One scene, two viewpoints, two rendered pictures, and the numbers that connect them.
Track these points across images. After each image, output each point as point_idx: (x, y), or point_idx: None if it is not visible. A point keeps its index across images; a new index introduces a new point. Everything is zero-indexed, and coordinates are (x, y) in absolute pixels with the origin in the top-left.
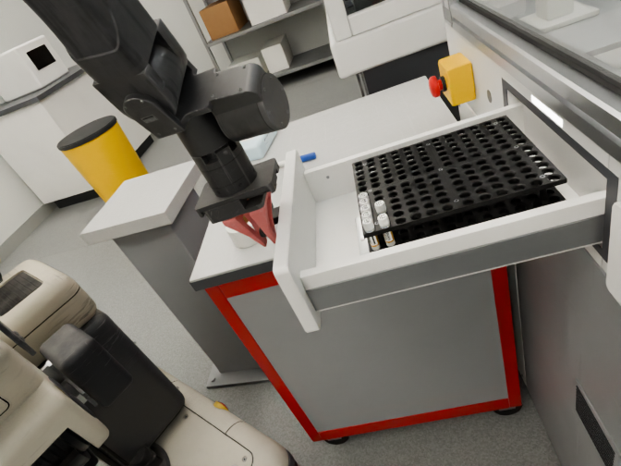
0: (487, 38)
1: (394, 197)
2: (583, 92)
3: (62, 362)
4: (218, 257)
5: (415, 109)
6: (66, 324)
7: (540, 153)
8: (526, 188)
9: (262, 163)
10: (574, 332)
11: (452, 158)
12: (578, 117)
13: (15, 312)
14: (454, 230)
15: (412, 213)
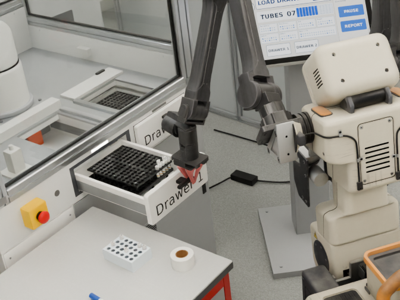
0: (58, 162)
1: (150, 165)
2: (113, 122)
3: (321, 265)
4: (208, 263)
5: (10, 284)
6: (318, 292)
7: (111, 153)
8: (130, 147)
9: (175, 156)
10: (128, 212)
11: (121, 165)
12: (115, 129)
13: (343, 286)
14: (155, 151)
15: (155, 158)
